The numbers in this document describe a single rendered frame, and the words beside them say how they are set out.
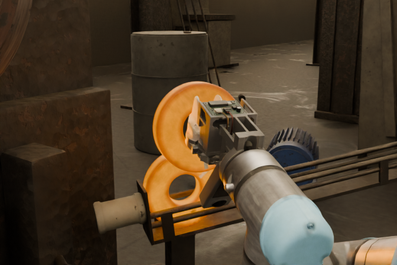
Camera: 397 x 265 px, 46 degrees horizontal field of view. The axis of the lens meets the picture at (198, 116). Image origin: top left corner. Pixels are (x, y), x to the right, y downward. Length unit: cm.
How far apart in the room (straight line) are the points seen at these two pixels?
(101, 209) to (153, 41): 249
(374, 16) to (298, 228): 268
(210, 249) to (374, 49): 167
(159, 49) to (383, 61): 146
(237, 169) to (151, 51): 276
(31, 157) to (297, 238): 50
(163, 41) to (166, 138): 253
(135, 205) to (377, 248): 46
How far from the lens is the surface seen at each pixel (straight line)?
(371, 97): 315
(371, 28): 312
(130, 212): 88
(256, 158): 57
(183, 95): 75
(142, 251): 215
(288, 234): 49
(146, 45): 332
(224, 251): 214
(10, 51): 78
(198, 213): 91
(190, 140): 69
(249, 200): 54
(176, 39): 327
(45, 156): 84
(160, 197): 89
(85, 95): 101
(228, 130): 64
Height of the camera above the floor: 104
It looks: 13 degrees down
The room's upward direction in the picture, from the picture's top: straight up
